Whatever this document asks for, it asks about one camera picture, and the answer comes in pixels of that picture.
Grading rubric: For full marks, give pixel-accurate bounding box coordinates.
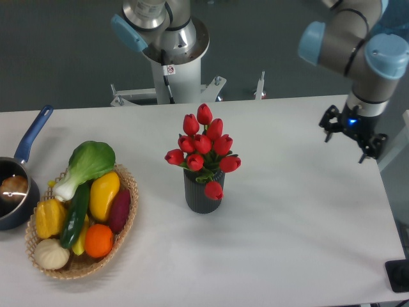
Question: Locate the red tulip bouquet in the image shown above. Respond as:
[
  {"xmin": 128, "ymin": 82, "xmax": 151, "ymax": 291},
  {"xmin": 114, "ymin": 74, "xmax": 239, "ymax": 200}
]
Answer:
[{"xmin": 164, "ymin": 103, "xmax": 242, "ymax": 201}]

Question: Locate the green bok choy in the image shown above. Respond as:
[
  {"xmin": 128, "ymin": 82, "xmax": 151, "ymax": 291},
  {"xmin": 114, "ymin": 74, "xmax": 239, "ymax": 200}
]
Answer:
[{"xmin": 53, "ymin": 141, "xmax": 116, "ymax": 201}]

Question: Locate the yellow mango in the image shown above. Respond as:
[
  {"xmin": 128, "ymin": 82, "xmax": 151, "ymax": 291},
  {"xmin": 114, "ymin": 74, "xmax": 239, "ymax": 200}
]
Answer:
[{"xmin": 89, "ymin": 171, "xmax": 120, "ymax": 223}]

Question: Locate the green cucumber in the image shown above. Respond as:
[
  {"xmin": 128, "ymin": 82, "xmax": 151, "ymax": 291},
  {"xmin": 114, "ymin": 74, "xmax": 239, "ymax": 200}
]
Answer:
[{"xmin": 59, "ymin": 182, "xmax": 90, "ymax": 249}]

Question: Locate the blue transparent container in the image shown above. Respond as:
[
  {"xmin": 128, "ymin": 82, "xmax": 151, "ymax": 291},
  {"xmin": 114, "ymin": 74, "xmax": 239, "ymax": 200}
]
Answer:
[{"xmin": 380, "ymin": 0, "xmax": 408, "ymax": 38}]

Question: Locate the orange fruit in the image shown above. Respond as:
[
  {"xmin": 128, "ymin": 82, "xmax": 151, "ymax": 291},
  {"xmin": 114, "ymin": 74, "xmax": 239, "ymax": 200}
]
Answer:
[{"xmin": 85, "ymin": 224, "xmax": 114, "ymax": 258}]

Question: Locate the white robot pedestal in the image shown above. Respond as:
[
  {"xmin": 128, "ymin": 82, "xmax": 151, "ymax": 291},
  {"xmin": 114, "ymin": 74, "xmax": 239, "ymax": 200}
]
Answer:
[{"xmin": 111, "ymin": 59, "xmax": 227, "ymax": 107}]

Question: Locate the purple sweet potato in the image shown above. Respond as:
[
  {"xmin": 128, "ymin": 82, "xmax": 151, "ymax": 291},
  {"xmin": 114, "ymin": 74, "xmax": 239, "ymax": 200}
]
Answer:
[{"xmin": 108, "ymin": 189, "xmax": 131, "ymax": 233}]

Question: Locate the black device at table edge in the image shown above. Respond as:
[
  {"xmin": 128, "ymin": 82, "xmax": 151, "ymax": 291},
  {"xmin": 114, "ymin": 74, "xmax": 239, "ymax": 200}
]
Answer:
[{"xmin": 385, "ymin": 259, "xmax": 408, "ymax": 293}]

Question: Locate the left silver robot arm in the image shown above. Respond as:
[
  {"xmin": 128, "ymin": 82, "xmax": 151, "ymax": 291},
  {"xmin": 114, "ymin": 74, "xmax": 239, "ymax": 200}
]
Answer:
[{"xmin": 111, "ymin": 1, "xmax": 397, "ymax": 159}]

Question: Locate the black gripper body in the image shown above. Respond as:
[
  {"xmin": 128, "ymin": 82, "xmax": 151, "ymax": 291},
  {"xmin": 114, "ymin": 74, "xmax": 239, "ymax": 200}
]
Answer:
[{"xmin": 341, "ymin": 104, "xmax": 380, "ymax": 145}]

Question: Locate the yellow bell pepper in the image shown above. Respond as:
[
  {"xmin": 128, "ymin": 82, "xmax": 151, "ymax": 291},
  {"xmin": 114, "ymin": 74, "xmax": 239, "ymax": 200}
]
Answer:
[{"xmin": 36, "ymin": 198, "xmax": 67, "ymax": 239}]

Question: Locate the yellow banana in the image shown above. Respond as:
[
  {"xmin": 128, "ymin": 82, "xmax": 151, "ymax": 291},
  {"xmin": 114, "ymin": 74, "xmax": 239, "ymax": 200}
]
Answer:
[{"xmin": 72, "ymin": 215, "xmax": 89, "ymax": 256}]

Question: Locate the dark ribbed vase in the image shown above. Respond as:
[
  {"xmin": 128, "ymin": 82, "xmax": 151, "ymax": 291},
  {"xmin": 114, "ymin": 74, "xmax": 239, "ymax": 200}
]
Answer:
[{"xmin": 183, "ymin": 169, "xmax": 225, "ymax": 214}]

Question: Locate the white steamed bun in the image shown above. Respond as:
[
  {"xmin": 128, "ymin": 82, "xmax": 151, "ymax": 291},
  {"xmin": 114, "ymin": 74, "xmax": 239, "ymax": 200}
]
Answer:
[{"xmin": 34, "ymin": 239, "xmax": 70, "ymax": 270}]

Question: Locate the blue saucepan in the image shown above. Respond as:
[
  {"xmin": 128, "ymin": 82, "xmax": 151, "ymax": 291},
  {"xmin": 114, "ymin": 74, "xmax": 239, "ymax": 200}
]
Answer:
[{"xmin": 1, "ymin": 105, "xmax": 54, "ymax": 231}]

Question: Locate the woven wicker basket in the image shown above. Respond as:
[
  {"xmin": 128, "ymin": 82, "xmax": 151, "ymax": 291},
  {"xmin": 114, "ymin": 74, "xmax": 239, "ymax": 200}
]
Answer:
[{"xmin": 25, "ymin": 164, "xmax": 139, "ymax": 280}]

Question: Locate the white metal frame foot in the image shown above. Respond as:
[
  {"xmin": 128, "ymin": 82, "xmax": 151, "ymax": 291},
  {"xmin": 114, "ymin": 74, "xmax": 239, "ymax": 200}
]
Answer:
[{"xmin": 254, "ymin": 70, "xmax": 266, "ymax": 100}]

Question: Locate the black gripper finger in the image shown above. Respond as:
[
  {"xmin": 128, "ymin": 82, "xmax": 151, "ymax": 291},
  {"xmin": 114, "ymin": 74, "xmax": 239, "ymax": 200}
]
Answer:
[
  {"xmin": 319, "ymin": 105, "xmax": 344, "ymax": 143},
  {"xmin": 357, "ymin": 133, "xmax": 389, "ymax": 164}
]

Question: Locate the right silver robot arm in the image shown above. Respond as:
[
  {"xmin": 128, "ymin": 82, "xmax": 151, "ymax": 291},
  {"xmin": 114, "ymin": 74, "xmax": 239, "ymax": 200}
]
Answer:
[{"xmin": 298, "ymin": 1, "xmax": 408, "ymax": 148}]

